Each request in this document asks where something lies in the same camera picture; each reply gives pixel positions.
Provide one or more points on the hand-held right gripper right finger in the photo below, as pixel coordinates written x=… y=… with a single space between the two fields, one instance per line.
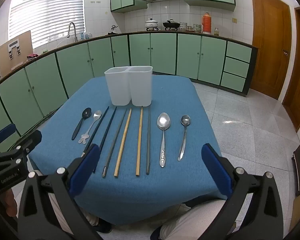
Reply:
x=216 y=170

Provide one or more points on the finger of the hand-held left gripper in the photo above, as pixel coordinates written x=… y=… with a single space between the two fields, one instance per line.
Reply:
x=31 y=140
x=5 y=132

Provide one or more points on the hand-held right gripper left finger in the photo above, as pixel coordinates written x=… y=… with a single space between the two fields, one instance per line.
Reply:
x=86 y=167

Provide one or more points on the grey chopstick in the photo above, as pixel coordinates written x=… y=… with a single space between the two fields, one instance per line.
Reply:
x=115 y=142
x=148 y=142

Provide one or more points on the wooden chopstick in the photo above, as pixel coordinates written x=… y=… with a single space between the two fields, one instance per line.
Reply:
x=140 y=140
x=123 y=142

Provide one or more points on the dark navy chopstick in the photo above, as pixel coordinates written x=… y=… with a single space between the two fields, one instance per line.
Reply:
x=110 y=122
x=100 y=122

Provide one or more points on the black plastic spoon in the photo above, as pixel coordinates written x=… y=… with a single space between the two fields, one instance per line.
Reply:
x=86 y=113

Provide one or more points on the small metal spoon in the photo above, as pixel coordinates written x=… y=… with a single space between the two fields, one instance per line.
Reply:
x=185 y=120

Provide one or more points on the large metal spoon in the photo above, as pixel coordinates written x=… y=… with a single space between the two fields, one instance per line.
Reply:
x=163 y=122

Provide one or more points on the white utensil holder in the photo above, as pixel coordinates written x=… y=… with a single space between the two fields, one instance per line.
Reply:
x=140 y=87

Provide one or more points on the person's left hand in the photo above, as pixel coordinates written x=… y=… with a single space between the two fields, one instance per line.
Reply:
x=11 y=202

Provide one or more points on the person's left leg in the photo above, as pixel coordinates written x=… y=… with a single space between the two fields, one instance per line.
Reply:
x=90 y=218

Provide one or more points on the person's leg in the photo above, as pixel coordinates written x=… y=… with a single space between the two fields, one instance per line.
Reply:
x=197 y=220
x=90 y=218

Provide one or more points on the person's right leg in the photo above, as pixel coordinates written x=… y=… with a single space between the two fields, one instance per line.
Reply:
x=197 y=220

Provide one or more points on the blue tablecloth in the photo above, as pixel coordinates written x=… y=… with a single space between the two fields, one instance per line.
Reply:
x=165 y=185

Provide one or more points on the dark shoe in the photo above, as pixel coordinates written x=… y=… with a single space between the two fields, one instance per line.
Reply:
x=155 y=233
x=103 y=227

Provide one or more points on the cardboard board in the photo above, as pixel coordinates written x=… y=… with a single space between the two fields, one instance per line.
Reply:
x=25 y=55

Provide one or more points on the red cloth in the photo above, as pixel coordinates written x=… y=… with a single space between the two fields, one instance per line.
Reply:
x=32 y=56

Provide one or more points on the green cabinet drawer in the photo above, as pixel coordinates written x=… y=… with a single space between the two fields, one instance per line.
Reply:
x=233 y=82
x=238 y=52
x=236 y=67

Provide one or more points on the metal kitchen faucet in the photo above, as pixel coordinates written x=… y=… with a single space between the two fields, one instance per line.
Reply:
x=75 y=30

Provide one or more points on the clear plastic bottle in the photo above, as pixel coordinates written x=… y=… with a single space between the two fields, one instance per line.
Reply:
x=90 y=35

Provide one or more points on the white window blinds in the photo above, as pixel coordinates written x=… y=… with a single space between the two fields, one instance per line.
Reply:
x=47 y=12

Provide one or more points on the green base cabinets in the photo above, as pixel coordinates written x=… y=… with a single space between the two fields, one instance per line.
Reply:
x=165 y=52

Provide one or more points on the metal kettle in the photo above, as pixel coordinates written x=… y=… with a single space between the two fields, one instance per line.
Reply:
x=112 y=29

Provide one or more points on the glass jar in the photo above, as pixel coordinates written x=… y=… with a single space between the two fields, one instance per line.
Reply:
x=216 y=32

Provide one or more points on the patterned ceramic cup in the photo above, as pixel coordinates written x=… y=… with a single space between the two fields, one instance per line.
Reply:
x=197 y=28

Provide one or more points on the orange thermos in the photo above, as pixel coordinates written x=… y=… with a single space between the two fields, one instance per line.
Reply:
x=207 y=23

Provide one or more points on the stack of bowls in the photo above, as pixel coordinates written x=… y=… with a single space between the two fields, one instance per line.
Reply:
x=183 y=26

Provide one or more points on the black wok with lid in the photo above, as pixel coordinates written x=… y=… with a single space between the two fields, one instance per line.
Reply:
x=171 y=25

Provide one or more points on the white cooking pot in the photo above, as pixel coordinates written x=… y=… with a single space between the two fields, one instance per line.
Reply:
x=152 y=24

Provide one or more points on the yellow wall socket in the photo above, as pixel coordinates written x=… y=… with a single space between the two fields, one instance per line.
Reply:
x=234 y=20

